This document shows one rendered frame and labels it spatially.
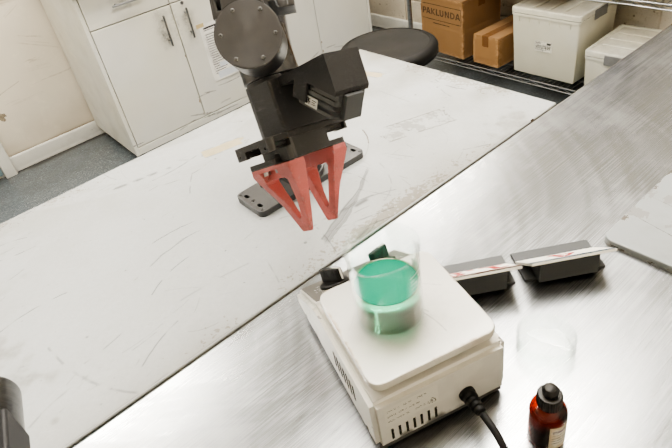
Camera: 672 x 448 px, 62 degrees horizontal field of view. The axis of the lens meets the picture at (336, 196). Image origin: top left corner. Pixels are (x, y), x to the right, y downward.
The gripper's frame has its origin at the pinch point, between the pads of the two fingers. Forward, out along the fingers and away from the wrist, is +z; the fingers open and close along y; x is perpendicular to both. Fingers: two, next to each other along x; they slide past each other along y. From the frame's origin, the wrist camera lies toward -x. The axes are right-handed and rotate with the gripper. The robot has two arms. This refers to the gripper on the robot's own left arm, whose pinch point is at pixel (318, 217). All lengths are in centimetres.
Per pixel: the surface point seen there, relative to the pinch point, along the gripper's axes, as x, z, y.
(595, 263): -16.2, 14.2, 21.0
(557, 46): 75, -15, 216
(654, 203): -18.1, 12.3, 35.0
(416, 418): -11.0, 17.5, -5.3
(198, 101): 215, -48, 115
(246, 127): 41.2, -14.2, 22.6
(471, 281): -7.8, 11.8, 10.7
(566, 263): -14.5, 13.1, 18.4
